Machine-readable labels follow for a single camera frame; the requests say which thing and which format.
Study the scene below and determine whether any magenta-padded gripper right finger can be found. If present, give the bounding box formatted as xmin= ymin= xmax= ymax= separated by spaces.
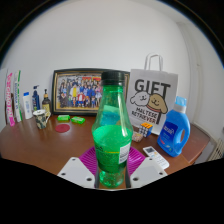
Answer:
xmin=125 ymin=146 xmax=168 ymax=190

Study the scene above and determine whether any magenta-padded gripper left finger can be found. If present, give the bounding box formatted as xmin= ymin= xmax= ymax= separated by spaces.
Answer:
xmin=57 ymin=145 xmax=100 ymax=190

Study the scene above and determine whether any green plastic drink bottle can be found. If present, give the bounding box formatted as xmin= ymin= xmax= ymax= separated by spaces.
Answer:
xmin=91 ymin=70 xmax=134 ymax=188

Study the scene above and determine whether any white remote control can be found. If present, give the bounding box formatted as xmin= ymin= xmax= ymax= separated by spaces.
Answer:
xmin=142 ymin=145 xmax=170 ymax=170

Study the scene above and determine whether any small patterned snack pack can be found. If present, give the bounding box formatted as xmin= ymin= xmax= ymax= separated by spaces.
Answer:
xmin=131 ymin=131 xmax=144 ymax=143

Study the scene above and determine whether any colourful puzzle cube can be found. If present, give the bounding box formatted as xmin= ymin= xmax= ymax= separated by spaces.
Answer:
xmin=138 ymin=121 xmax=154 ymax=138

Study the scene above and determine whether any flat round red coaster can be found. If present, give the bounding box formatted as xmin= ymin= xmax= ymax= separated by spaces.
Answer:
xmin=54 ymin=123 xmax=71 ymax=134

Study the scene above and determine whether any blue detergent bottle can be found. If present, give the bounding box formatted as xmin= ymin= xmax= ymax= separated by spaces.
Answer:
xmin=156 ymin=95 xmax=192 ymax=158

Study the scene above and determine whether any patterned ceramic mug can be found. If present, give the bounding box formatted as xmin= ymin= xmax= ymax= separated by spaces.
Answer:
xmin=32 ymin=109 xmax=52 ymax=130

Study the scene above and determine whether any brown pump bottle yellow label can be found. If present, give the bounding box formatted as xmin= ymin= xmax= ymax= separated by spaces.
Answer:
xmin=41 ymin=88 xmax=53 ymax=116

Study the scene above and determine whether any white radiator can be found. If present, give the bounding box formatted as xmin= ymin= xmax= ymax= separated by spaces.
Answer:
xmin=208 ymin=138 xmax=224 ymax=162

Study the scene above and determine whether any white paper gift bag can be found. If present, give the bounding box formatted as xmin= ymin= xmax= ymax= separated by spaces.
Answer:
xmin=125 ymin=53 xmax=179 ymax=136

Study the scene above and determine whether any framed group photo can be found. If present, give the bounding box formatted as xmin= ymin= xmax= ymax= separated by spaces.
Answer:
xmin=50 ymin=68 xmax=131 ymax=117

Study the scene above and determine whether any dark blue pump bottle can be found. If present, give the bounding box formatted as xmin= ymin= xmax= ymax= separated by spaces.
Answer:
xmin=31 ymin=85 xmax=41 ymax=112

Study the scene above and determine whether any white bottle with blue cap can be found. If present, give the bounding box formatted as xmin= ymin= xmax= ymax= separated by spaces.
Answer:
xmin=22 ymin=91 xmax=34 ymax=120

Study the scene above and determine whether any long white green box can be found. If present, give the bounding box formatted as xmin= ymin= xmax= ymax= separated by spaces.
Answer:
xmin=13 ymin=69 xmax=24 ymax=123

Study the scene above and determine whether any long pink box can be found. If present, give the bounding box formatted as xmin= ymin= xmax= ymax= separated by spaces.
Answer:
xmin=5 ymin=72 xmax=17 ymax=127

